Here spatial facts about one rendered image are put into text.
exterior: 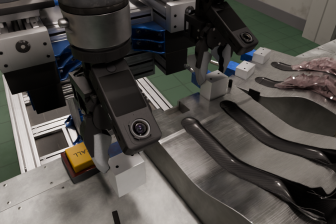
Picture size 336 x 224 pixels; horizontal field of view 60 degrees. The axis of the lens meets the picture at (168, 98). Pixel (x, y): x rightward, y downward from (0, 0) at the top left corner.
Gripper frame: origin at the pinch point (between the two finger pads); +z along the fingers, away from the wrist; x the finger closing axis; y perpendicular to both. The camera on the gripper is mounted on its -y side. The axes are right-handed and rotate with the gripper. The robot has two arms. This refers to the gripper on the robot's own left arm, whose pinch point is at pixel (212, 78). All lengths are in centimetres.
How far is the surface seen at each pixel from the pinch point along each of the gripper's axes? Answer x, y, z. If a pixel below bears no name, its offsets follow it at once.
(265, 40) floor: -191, 128, 90
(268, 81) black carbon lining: -20.6, -0.7, 7.9
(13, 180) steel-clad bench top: 45.5, 8.4, 13.6
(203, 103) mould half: 4.1, -2.1, 4.3
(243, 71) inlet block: -15.1, 3.9, 5.4
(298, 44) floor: -211, 103, 90
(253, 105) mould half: -5.2, -8.9, 4.6
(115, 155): 29.3, -9.9, -0.7
